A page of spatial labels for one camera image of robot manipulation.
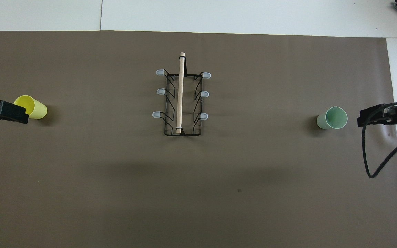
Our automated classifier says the yellow plastic cup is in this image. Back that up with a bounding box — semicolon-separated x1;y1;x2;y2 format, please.
13;95;48;120

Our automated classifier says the mint green plastic cup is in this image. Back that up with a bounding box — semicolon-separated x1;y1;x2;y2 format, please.
316;106;348;130

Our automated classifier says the brown paper table mat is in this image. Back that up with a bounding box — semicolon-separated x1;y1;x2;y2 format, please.
0;30;397;248

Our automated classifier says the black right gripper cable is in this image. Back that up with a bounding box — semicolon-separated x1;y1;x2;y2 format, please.
362;102;397;178

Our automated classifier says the black wire cup rack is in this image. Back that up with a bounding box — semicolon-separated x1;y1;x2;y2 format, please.
152;52;212;137

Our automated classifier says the wooden rod rack handle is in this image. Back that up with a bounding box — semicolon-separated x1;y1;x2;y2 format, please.
176;52;186;134

